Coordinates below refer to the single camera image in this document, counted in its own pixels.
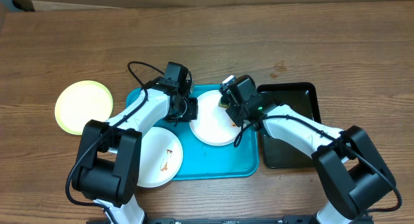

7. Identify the white plate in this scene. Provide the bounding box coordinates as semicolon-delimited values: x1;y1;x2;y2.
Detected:
190;90;241;146
137;127;183;188

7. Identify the teal plastic serving tray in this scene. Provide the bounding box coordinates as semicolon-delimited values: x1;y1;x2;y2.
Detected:
125;84;260;181

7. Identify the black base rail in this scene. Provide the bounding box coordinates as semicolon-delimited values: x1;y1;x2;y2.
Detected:
86;214;320;224

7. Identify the black water tray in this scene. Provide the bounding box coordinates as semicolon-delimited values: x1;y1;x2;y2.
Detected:
257;82;321;169

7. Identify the green rimmed plate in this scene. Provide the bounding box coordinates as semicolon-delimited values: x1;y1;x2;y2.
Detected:
54;80;113;135

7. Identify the green yellow sponge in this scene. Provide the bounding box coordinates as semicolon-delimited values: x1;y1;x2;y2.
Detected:
219;96;229;109

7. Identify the white plate bottom left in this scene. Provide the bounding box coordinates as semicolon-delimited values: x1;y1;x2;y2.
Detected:
137;127;183;188

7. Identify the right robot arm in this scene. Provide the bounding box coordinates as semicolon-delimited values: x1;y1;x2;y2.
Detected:
219;91;402;223

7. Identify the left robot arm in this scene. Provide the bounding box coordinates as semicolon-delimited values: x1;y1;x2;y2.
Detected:
65;87;197;223

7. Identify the white plate top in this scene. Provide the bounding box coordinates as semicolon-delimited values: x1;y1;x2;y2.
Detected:
190;90;241;146

